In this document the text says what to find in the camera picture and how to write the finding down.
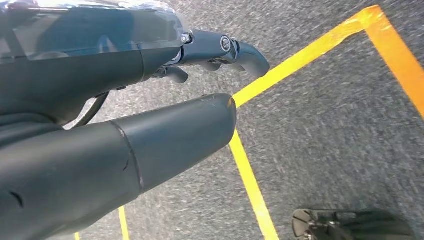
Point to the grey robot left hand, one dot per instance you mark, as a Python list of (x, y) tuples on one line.
[(82, 66)]

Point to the dark robot foot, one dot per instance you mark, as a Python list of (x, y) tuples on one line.
[(348, 228)]

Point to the yellow floor tape square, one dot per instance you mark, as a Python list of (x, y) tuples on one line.
[(298, 62)]

